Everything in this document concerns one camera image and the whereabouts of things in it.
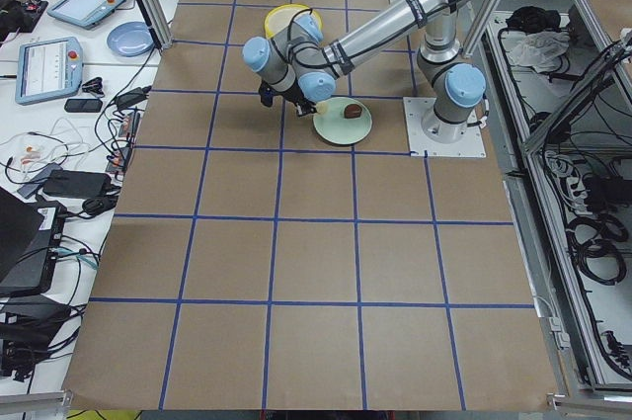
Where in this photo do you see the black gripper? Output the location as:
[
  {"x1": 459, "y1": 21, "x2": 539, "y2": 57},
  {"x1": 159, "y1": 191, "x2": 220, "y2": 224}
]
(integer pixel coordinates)
[{"x1": 294, "y1": 97, "x2": 318, "y2": 117}]

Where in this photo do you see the white bun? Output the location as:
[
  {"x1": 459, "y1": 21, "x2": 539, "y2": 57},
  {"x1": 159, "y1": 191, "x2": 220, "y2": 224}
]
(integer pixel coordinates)
[{"x1": 315, "y1": 102, "x2": 330, "y2": 117}]

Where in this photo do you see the brown bun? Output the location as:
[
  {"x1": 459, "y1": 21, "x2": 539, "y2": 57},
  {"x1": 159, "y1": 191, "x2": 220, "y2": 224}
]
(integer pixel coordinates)
[{"x1": 343, "y1": 103, "x2": 363, "y2": 120}]

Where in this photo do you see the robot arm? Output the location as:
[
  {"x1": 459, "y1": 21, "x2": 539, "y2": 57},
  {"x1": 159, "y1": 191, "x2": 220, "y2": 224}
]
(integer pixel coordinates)
[{"x1": 242, "y1": 0, "x2": 464, "y2": 116}]

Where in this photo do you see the lower yellow steamer layer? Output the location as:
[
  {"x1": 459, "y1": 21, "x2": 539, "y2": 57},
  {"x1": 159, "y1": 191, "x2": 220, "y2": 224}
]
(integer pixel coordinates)
[{"x1": 264, "y1": 3, "x2": 323, "y2": 39}]

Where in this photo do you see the blue plate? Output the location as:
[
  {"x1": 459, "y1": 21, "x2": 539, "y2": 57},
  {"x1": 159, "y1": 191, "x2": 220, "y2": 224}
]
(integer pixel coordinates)
[{"x1": 107, "y1": 21, "x2": 154, "y2": 57}]

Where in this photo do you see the far teach pendant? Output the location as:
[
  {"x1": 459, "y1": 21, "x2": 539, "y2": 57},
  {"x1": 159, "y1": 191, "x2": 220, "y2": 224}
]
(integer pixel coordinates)
[{"x1": 47, "y1": 0, "x2": 126, "y2": 29}]

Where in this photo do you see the teach pendant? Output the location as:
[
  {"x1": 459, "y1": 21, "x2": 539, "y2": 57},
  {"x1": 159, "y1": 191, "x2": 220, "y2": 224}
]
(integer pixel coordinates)
[
  {"x1": 47, "y1": 0, "x2": 126, "y2": 29},
  {"x1": 15, "y1": 37, "x2": 83, "y2": 106}
]

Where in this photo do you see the black power adapter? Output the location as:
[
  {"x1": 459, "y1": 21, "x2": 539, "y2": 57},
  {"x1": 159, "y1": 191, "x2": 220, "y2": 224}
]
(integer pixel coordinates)
[{"x1": 42, "y1": 170, "x2": 111, "y2": 199}]

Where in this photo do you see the near teach pendant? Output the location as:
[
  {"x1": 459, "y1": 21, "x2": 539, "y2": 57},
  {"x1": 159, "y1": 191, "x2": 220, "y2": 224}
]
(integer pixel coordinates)
[{"x1": 15, "y1": 37, "x2": 83, "y2": 106}]

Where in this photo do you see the black laptop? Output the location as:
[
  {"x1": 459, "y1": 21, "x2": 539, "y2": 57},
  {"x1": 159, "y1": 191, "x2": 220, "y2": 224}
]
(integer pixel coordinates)
[{"x1": 1, "y1": 189, "x2": 66, "y2": 297}]

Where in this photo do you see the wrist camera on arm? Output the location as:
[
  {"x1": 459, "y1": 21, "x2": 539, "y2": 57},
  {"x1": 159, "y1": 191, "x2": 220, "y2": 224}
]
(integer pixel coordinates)
[{"x1": 258, "y1": 82, "x2": 275, "y2": 108}]

